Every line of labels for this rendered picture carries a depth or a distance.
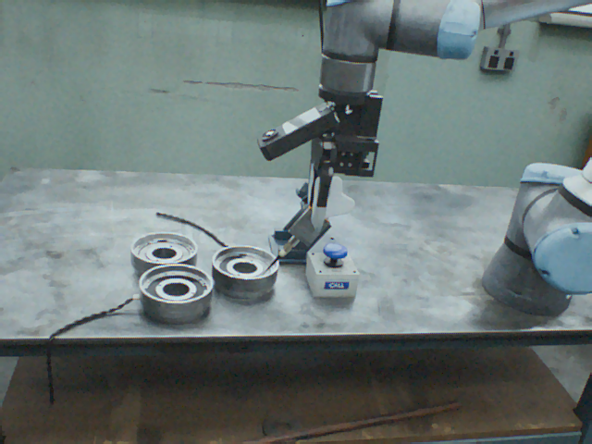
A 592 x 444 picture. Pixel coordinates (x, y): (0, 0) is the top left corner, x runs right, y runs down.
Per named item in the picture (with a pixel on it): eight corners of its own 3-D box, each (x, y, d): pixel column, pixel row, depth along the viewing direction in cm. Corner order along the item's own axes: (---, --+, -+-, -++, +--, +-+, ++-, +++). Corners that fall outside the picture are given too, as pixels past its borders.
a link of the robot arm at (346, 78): (326, 60, 77) (316, 49, 84) (322, 95, 79) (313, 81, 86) (383, 66, 78) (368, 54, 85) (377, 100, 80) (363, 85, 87)
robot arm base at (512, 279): (539, 268, 113) (555, 222, 109) (586, 314, 100) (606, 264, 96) (467, 268, 110) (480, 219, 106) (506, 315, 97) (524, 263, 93)
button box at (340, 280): (313, 299, 95) (316, 272, 93) (304, 275, 101) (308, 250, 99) (362, 298, 97) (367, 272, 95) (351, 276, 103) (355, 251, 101)
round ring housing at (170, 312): (205, 285, 95) (207, 263, 93) (216, 324, 86) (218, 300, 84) (137, 289, 92) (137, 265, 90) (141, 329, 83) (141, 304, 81)
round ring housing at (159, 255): (129, 254, 101) (129, 232, 99) (191, 252, 104) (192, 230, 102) (132, 288, 92) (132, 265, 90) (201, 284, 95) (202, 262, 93)
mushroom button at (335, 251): (322, 279, 96) (326, 252, 93) (316, 266, 99) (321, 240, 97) (346, 279, 96) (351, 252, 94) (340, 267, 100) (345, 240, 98)
